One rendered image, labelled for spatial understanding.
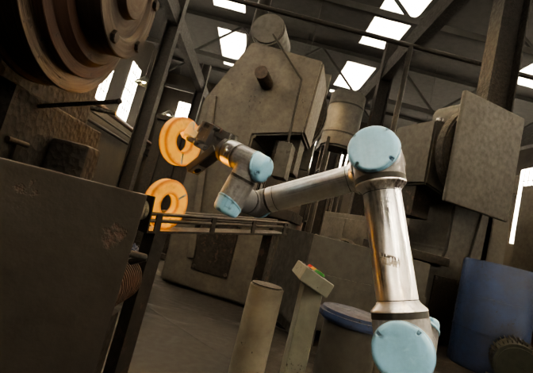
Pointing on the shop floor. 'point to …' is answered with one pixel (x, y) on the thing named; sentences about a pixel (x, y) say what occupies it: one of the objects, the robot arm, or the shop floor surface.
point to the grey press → (457, 190)
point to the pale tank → (338, 136)
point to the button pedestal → (304, 318)
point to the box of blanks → (285, 248)
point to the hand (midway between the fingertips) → (182, 136)
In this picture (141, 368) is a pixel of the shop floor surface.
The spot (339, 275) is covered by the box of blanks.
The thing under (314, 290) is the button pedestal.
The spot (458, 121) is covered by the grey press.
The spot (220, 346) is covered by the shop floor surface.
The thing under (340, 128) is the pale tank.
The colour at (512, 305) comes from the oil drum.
